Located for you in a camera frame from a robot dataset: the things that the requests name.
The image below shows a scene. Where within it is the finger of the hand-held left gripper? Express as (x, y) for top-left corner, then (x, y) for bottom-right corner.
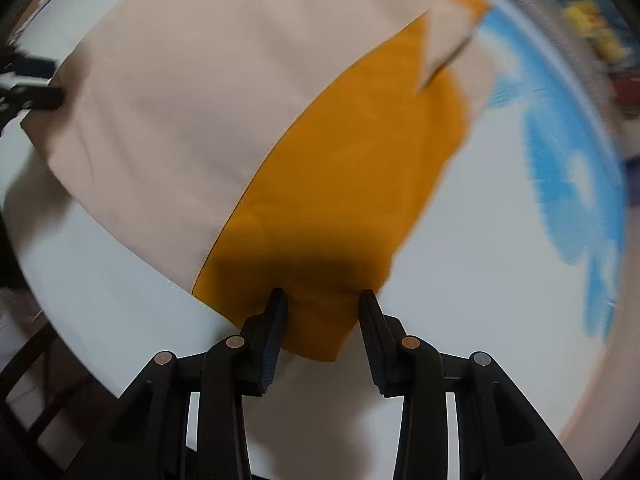
(10, 85), (64, 112)
(5, 56), (57, 80)

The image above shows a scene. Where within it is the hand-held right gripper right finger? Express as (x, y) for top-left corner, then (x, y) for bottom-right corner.
(357, 288), (583, 480)

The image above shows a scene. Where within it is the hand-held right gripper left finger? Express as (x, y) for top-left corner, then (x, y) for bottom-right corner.
(62, 287), (290, 480)

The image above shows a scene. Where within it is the beige and orange jacket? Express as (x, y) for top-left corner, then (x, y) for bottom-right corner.
(20, 0), (496, 364)

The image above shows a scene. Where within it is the blue white patterned blanket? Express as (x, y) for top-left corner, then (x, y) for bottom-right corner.
(10, 0), (632, 480)

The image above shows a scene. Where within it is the yellow bear plush with red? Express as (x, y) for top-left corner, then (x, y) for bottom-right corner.
(564, 0), (622, 63)

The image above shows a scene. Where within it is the dark furniture frame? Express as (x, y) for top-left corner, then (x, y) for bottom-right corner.
(0, 320), (108, 476)

